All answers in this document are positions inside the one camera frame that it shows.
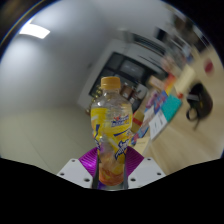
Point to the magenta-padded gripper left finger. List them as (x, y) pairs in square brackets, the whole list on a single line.
[(75, 173)]

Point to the yellow gift box red ribbon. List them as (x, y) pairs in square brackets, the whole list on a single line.
[(137, 121)]

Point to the pale yellow paper pad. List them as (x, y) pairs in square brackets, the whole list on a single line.
[(185, 79)]

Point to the orange cardboard carton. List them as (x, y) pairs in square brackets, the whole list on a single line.
[(156, 83)]

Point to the orange-capped yellow-label drink bottle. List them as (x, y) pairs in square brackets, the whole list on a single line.
[(111, 133)]

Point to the flat round red coaster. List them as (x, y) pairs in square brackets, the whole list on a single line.
[(208, 66)]

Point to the ceiling tube light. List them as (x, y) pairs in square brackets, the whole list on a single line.
[(34, 31)]

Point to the white printed paper sheet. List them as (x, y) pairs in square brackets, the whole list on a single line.
[(157, 124)]

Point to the black mug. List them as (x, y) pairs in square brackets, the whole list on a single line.
[(200, 103)]

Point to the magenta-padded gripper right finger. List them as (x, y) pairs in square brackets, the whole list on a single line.
[(146, 171)]

